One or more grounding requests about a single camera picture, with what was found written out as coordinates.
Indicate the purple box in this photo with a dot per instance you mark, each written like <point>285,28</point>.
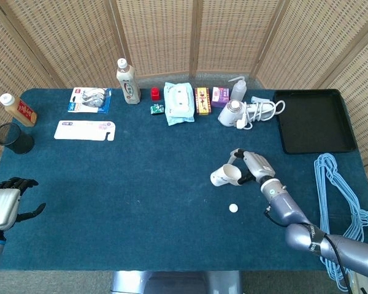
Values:
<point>220,97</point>

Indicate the blue tape blister pack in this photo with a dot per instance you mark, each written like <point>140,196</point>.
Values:
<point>90,100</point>

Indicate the white printed paper cup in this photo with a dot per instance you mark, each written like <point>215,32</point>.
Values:
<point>220,179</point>

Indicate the small green gum pack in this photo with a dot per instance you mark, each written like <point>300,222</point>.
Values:
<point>157,109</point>

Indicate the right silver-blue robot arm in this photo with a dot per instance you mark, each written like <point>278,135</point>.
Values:
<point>288,208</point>

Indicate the black plastic tray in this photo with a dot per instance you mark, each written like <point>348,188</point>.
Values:
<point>314,121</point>

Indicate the light blue wet wipes pack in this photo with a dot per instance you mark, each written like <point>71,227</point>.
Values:
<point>179,104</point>

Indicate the yellow and red box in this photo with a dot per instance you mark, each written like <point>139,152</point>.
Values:
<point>202,101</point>

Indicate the blue carpet table cover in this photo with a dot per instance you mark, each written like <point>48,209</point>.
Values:
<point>141,190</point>

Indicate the woven bamboo folding screen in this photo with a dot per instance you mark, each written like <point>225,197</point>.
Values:
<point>159,36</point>

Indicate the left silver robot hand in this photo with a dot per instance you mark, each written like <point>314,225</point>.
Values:
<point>3,205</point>

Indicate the black mesh pen cup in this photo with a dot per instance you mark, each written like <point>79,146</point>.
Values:
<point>16,142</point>

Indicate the small red stamp box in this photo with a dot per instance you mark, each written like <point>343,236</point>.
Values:
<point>154,94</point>

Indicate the beige milk tea bottle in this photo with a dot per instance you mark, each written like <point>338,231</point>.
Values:
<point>129,87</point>

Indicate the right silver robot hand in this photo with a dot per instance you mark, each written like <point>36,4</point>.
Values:
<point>259,167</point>

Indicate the grey-blue robot torso base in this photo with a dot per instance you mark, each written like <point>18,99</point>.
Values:
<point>174,283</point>

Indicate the white flat card package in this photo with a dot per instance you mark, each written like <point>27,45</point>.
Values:
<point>79,130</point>

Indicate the brown bottle with red label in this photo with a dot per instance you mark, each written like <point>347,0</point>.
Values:
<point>20,110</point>

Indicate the clear squeeze wash bottle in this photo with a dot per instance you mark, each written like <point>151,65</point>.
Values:
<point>238,90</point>

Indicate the white round ball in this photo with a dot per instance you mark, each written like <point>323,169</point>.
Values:
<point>233,208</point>

